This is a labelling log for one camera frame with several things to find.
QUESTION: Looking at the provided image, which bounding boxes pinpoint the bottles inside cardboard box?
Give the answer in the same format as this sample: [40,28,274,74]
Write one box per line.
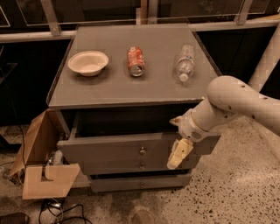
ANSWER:
[46,150,63,165]

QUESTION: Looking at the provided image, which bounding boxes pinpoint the grey drawer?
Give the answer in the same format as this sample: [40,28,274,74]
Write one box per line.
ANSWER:
[57,131,222,168]
[90,174,191,193]
[78,154,202,176]

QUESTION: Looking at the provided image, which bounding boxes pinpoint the white paper bowl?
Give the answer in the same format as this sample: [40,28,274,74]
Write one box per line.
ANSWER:
[67,51,109,77]

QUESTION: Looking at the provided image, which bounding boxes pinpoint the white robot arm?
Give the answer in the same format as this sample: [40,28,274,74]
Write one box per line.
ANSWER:
[167,24,280,170]

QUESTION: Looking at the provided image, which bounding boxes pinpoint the metal window railing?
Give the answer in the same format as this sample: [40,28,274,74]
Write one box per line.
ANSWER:
[0,0,280,43]

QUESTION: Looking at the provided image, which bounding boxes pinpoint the grey middle drawer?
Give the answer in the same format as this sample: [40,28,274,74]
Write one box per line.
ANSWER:
[78,154,202,176]

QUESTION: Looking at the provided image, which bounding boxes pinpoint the brown cardboard box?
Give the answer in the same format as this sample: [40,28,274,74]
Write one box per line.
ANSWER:
[9,109,81,200]

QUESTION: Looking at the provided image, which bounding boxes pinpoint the grey top drawer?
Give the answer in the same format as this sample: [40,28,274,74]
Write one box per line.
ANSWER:
[57,131,222,168]

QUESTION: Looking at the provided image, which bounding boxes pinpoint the dark shoe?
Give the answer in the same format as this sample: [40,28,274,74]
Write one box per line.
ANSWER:
[0,213,29,224]

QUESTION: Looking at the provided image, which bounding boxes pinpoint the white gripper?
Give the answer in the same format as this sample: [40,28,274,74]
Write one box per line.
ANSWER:
[167,108,211,170]

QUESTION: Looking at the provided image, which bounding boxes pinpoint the grey bottom drawer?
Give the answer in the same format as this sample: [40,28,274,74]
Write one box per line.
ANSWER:
[90,174,191,193]

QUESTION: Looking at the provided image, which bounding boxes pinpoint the grey drawer cabinet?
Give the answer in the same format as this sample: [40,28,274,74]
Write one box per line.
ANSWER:
[48,24,220,185]

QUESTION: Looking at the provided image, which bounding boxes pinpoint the red soda can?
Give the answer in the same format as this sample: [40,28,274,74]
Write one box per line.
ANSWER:
[127,46,145,77]

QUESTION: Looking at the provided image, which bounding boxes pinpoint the clear plastic water bottle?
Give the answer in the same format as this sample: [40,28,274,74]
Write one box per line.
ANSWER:
[177,45,195,82]

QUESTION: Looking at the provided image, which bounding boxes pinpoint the black floor cables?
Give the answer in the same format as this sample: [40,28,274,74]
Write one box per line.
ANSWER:
[38,199,94,224]

